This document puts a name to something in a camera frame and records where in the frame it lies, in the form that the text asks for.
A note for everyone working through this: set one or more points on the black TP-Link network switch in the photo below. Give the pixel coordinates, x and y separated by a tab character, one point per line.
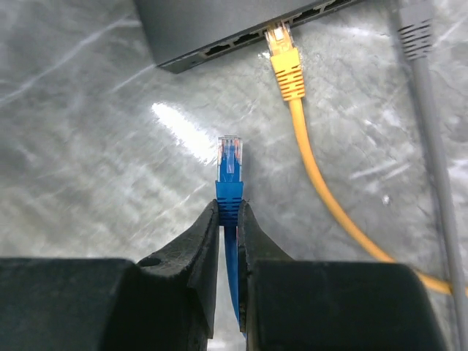
182	34

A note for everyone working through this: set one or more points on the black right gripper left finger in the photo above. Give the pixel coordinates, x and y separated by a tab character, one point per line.
166	301

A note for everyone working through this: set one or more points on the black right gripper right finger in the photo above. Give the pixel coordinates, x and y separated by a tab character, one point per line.
288	304

